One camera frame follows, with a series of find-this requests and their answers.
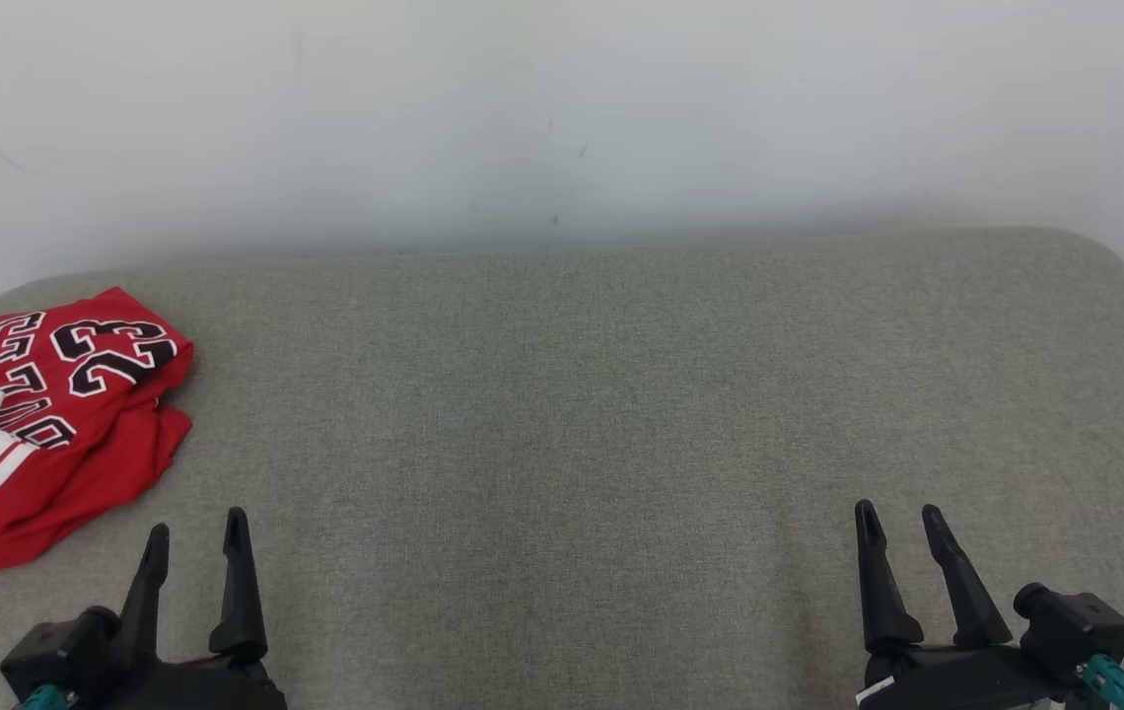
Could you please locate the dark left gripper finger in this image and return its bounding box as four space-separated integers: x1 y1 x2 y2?
118 524 171 665
210 507 268 663

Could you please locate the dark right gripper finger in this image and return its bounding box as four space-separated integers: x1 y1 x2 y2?
854 499 925 655
922 504 1014 650

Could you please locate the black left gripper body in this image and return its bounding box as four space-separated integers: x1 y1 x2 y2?
79 659 288 710

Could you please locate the red Bulls 23 jersey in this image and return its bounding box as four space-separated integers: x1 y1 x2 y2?
0 287 195 553

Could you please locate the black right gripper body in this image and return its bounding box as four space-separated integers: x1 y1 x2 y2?
857 642 1068 710

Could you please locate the teal right camera connector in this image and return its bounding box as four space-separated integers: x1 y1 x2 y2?
1078 655 1124 710

